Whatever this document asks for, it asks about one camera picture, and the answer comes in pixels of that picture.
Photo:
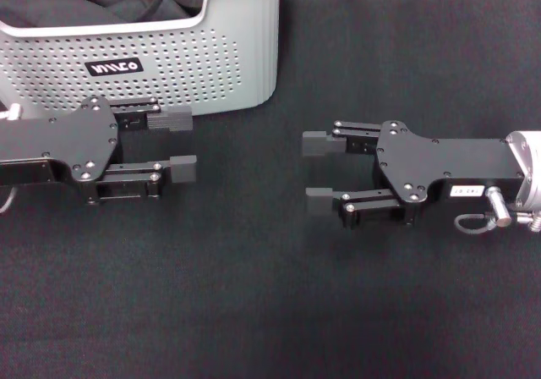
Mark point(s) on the dark crumpled cloth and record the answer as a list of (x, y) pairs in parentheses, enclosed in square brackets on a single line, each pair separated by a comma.
[(42, 11)]

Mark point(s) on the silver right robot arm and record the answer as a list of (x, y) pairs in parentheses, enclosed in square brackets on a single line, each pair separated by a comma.
[(530, 163)]

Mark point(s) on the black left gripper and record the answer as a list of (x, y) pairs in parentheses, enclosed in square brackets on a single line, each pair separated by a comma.
[(63, 142)]

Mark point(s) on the grey perforated storage box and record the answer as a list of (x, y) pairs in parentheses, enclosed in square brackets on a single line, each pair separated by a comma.
[(190, 70)]

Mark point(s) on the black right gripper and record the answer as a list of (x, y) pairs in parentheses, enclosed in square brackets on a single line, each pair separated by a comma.
[(444, 159)]

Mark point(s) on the black tablecloth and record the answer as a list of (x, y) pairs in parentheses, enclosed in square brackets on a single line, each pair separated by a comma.
[(253, 290)]

